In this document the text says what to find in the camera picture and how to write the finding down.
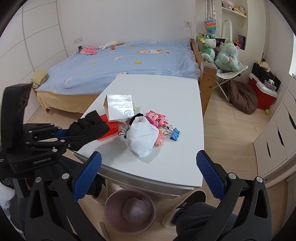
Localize black cloth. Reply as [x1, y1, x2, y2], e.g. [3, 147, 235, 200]
[66, 110, 110, 151]

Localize red plastic box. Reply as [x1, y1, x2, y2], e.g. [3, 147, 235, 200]
[96, 113, 120, 141]

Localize teal binder clip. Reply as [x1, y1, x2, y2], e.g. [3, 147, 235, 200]
[118, 124, 130, 138]

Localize black hair scrunchie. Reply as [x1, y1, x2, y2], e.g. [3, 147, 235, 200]
[129, 113, 144, 125]

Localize blue binder clip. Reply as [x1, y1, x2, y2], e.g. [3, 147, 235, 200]
[164, 125, 181, 141]

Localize pink trash bin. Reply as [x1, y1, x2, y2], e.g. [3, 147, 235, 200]
[104, 188, 157, 234]

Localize left shoe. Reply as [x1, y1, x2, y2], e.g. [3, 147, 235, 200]
[91, 181, 108, 205]

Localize shoe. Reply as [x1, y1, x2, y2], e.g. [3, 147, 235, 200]
[162, 189, 207, 228]
[91, 181, 108, 205]

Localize right shoe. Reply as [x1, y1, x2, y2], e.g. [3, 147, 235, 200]
[162, 189, 207, 228]

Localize right leg dark trousers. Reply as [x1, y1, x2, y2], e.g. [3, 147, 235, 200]
[171, 202, 216, 241]

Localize beige folded blanket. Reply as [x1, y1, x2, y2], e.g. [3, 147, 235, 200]
[31, 69, 49, 89]

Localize bed with blue blanket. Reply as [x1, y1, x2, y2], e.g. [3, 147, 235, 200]
[35, 39, 205, 113]

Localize white drawer cabinet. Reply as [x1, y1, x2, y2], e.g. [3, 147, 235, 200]
[253, 76, 296, 177]

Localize white table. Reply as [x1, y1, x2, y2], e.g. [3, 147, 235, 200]
[75, 74, 204, 198]

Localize pink plush on bed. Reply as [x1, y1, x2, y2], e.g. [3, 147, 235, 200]
[79, 47, 97, 55]

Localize pink haired doll figure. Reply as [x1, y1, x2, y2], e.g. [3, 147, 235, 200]
[145, 110, 169, 147]

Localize white goose plush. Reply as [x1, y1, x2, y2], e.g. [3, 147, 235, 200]
[98, 41, 125, 50]

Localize brown bean bag cushion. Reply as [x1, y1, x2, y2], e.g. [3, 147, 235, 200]
[228, 80, 258, 114]

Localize red cooler box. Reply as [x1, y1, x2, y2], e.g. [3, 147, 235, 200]
[248, 73, 278, 109]

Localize black bag on cooler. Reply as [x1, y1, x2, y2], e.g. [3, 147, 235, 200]
[251, 63, 281, 91]

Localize light green dinosaur plush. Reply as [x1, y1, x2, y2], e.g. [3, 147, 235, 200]
[214, 42, 240, 72]

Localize green dragon plush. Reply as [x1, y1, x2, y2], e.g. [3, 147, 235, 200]
[200, 34, 216, 63]

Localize rainbow bag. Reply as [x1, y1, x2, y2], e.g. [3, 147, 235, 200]
[204, 0, 217, 34]

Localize white shelf unit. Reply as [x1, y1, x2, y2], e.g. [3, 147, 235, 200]
[221, 0, 248, 50]

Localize wall power socket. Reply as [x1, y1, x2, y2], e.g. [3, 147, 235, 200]
[184, 21, 191, 28]

